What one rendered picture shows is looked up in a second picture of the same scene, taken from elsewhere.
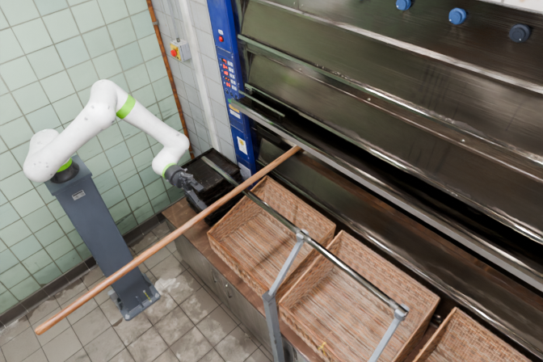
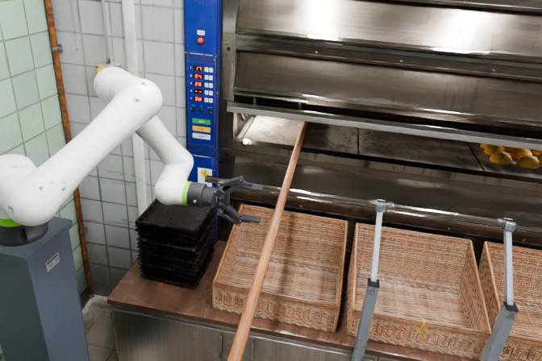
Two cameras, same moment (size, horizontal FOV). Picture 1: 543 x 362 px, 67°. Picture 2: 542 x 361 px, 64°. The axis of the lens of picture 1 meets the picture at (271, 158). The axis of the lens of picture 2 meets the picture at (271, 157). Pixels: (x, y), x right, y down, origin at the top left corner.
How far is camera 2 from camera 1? 137 cm
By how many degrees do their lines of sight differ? 39
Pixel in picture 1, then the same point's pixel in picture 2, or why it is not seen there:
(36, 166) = (46, 191)
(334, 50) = (364, 21)
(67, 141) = (102, 139)
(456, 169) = (488, 98)
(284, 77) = (289, 68)
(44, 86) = not seen: outside the picture
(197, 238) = (185, 306)
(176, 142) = (185, 155)
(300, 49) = (324, 28)
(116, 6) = (16, 18)
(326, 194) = (334, 190)
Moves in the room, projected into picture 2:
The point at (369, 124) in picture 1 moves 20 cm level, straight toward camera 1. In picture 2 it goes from (399, 86) to (431, 101)
